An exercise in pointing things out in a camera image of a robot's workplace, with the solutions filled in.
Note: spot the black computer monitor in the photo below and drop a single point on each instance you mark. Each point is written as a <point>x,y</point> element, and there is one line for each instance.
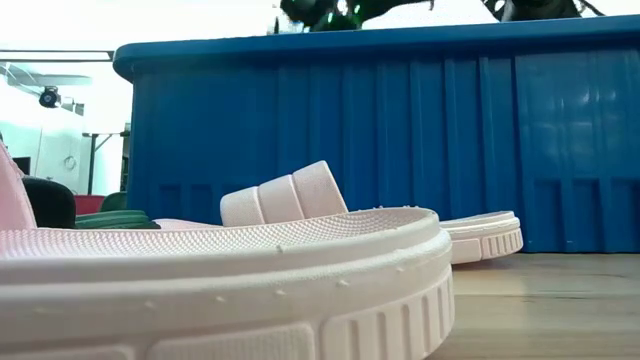
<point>22,166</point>

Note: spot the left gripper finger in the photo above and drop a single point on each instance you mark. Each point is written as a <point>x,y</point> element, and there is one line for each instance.
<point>390,6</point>

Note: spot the large blue plastic bin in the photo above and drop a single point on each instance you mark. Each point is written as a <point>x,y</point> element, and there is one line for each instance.
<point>380,145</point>

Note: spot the pink rubber slide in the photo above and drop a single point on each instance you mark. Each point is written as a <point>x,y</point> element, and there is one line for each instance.
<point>300,195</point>
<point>225,290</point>

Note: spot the green rubber slide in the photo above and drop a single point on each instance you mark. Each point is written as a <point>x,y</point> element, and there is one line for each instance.
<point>112,219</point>

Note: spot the round ceiling camera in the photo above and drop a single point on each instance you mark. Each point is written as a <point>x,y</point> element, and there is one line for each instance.
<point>49,97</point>

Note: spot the black stand pole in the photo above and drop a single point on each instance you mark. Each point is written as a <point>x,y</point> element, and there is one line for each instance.
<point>91,165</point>

